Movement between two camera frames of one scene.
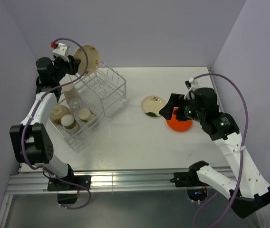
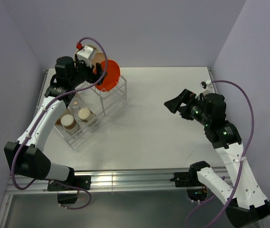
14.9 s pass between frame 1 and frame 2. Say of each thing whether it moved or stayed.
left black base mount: stayed
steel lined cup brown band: stayed
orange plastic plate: moved
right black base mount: stayed
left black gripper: moved
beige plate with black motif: moved
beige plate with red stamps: moved
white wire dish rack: stayed
